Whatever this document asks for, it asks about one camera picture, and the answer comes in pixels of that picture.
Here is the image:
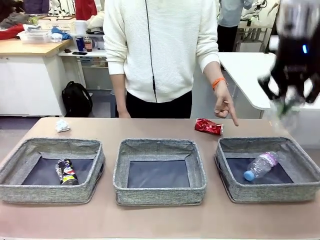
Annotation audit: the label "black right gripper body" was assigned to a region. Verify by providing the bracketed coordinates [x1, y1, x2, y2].
[273, 32, 320, 87]

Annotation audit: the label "clear capless plastic bottle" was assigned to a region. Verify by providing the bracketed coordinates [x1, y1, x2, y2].
[268, 98, 305, 134]

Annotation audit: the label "clear bottle with blue cap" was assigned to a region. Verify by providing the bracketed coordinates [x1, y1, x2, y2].
[243, 150, 280, 182]

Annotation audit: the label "white paper ball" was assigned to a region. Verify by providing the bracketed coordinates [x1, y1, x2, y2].
[55, 119, 72, 133]

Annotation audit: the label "crushed dark blue soda can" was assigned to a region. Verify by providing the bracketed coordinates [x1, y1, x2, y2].
[55, 158, 79, 186]

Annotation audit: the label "person's right forearm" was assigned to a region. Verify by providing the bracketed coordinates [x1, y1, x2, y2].
[109, 73, 126, 113]

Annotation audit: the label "person's left forearm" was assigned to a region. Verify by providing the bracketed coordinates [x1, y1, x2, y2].
[202, 59, 226, 85]

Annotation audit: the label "person's left hand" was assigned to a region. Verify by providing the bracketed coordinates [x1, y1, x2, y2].
[214, 83, 240, 127]

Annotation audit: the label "large white table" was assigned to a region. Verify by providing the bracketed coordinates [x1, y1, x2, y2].
[218, 51, 320, 120]

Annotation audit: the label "orange wristband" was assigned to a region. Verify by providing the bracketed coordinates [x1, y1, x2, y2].
[212, 77, 227, 91]

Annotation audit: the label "crushed red soda can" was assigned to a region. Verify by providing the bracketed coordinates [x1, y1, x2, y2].
[194, 117, 225, 137]

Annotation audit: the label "bystander in light blue shirt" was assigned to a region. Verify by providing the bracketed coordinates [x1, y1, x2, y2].
[216, 0, 254, 53]

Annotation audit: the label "grey fabric basket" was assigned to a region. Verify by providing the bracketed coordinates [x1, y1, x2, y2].
[214, 136, 320, 204]
[112, 138, 208, 207]
[0, 136, 106, 205]

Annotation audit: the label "white knit sweater torso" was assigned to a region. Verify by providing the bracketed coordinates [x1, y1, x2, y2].
[102, 0, 221, 104]

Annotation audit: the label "black trousers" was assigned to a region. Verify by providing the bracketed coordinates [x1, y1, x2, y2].
[125, 90, 193, 119]

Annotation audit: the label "white side desk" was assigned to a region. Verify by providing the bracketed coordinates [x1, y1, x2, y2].
[57, 48, 112, 91]

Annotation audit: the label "white bundled cloth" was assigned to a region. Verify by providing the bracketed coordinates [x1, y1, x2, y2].
[87, 11, 106, 31]

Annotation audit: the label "dark cola bottle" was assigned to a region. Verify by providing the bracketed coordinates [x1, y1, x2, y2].
[84, 35, 94, 53]

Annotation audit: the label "black backpack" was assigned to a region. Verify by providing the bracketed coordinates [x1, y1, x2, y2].
[61, 80, 94, 118]

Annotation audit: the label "blue drink can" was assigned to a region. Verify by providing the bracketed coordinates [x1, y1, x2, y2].
[75, 36, 85, 52]

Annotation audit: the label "bystander in red top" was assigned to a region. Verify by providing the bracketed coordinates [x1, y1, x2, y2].
[74, 0, 98, 21]

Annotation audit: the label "blue cloth bag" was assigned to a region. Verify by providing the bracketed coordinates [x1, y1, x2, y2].
[50, 26, 73, 42]

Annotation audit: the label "white plastic mesh basket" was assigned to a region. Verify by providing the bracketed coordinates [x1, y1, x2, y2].
[18, 29, 51, 44]

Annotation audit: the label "wooden top white desk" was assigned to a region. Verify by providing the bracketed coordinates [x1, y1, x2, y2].
[0, 37, 74, 117]

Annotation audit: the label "red cloth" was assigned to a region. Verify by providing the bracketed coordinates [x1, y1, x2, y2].
[0, 24, 26, 41]

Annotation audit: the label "grey cloth pile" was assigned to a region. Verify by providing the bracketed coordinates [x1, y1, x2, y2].
[0, 12, 32, 30]

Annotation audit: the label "thin black earphone cable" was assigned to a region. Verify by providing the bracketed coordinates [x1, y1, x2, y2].
[145, 0, 158, 103]

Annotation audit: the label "white crate with wooden frame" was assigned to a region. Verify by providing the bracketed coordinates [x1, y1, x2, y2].
[39, 15, 77, 34]

